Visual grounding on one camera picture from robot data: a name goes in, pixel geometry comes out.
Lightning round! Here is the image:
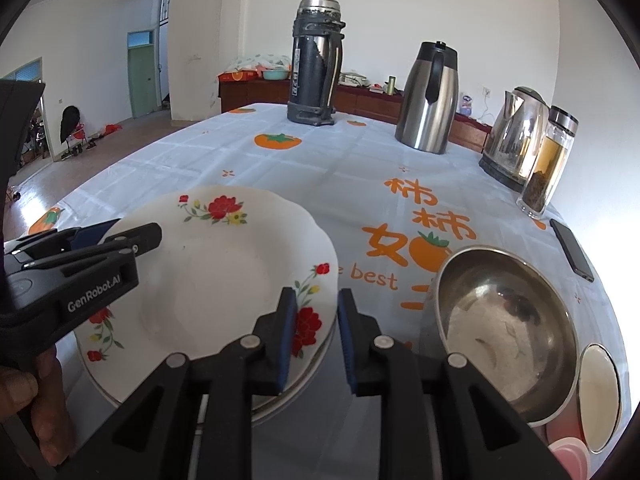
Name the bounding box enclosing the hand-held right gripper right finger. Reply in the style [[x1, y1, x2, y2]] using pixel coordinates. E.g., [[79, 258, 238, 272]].
[[337, 287, 571, 480]]

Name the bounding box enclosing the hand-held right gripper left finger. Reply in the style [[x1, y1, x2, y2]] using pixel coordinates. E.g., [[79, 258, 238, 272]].
[[60, 287, 299, 480]]

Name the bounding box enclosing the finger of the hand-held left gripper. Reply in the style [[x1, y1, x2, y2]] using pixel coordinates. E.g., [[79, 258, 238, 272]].
[[4, 219, 123, 263], [20, 222, 163, 273]]

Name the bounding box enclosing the red flower white plate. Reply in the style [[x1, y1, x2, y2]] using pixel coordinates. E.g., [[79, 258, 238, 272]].
[[75, 185, 340, 408]]

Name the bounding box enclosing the stainless steel bowl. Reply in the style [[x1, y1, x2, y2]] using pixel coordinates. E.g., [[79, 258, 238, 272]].
[[432, 245, 581, 423]]

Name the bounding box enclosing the red plastic bowl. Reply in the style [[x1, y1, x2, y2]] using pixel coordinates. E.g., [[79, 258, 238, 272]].
[[544, 422, 593, 473]]

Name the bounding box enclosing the white enamel bowl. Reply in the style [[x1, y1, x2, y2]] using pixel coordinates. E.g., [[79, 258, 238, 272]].
[[578, 344, 622, 455]]

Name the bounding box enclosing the person's left hand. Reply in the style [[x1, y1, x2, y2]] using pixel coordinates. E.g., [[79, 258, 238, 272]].
[[0, 347, 73, 467]]

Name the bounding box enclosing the black stroller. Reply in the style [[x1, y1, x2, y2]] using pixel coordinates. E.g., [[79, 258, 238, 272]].
[[60, 105, 88, 158]]

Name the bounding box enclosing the green door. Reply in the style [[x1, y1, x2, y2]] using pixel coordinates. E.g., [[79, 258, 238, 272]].
[[127, 47, 157, 118]]

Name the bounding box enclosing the persimmon print tablecloth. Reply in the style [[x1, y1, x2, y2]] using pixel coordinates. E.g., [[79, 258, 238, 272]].
[[27, 102, 631, 480]]

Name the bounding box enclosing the brown wooden sideboard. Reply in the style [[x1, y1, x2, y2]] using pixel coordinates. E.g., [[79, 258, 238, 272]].
[[218, 72, 493, 153]]

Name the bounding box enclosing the mesh food cover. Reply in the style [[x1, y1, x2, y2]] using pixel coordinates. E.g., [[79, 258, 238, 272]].
[[227, 53, 291, 73]]

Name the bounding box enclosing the dark grey thermos flask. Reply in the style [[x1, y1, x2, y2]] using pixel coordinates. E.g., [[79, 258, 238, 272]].
[[286, 0, 347, 126]]

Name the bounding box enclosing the black smartphone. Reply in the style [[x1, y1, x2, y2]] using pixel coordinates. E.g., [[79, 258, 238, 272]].
[[549, 218, 596, 282]]

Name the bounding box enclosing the steel thermal carafe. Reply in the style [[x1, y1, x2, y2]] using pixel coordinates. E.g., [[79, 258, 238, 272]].
[[395, 41, 460, 155]]

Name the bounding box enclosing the steel electric kettle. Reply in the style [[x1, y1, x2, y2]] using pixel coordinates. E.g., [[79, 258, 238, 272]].
[[478, 86, 551, 192]]

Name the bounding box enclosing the glass tea bottle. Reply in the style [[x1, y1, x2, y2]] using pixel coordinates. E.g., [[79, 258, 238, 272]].
[[516, 105, 579, 219]]

